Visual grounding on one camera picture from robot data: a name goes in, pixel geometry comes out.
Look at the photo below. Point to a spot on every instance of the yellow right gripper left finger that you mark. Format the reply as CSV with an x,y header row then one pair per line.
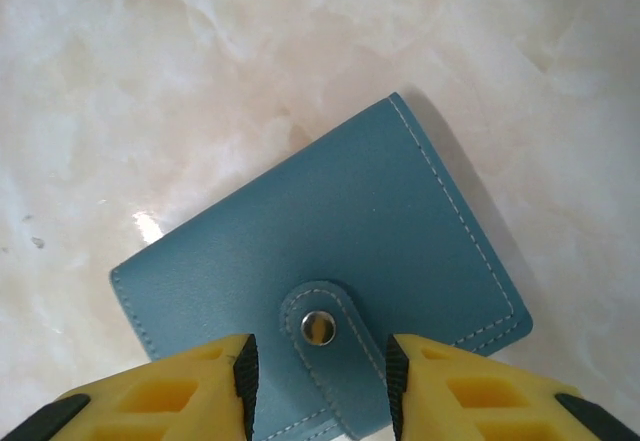
x,y
150,401

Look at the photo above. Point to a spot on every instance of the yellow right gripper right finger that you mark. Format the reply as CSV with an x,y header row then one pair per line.
x,y
490,401

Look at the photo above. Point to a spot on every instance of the blue leather card holder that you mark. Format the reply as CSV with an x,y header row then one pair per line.
x,y
350,221

